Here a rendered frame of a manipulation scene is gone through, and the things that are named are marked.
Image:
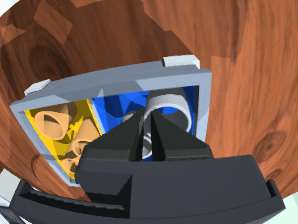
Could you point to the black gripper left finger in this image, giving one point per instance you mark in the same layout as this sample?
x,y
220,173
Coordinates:
x,y
124,141

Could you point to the steel bushing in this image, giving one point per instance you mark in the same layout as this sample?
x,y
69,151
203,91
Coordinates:
x,y
147,150
169,97

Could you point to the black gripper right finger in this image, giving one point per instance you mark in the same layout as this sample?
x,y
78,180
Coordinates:
x,y
169,142

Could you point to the bronze bushing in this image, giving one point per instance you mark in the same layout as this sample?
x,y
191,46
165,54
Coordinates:
x,y
70,160
88,131
47,124

